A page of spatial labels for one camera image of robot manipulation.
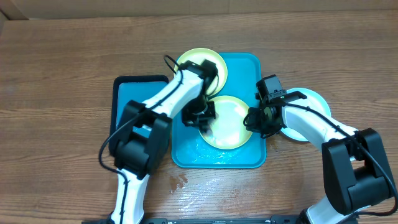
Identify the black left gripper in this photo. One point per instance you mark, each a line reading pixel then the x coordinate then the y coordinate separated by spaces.
pixel 189 121

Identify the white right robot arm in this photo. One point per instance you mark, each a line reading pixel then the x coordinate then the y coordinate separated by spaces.
pixel 356 172

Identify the small black water tray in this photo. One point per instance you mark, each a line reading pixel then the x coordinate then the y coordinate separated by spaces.
pixel 137 88

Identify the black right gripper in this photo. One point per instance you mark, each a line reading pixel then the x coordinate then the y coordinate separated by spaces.
pixel 259 119

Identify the yellow plate with stain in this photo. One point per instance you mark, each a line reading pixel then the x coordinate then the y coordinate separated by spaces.
pixel 229 132

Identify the light blue plate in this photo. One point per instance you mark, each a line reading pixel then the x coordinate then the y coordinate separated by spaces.
pixel 319 103

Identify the green scrubbing sponge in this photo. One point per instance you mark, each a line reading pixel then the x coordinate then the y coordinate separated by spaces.
pixel 206 129

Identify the yellow plate at back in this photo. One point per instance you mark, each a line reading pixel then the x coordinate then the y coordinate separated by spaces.
pixel 198 55

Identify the large teal serving tray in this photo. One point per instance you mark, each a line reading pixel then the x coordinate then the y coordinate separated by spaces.
pixel 189 149

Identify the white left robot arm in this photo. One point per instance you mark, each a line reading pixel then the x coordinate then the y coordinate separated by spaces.
pixel 141 140

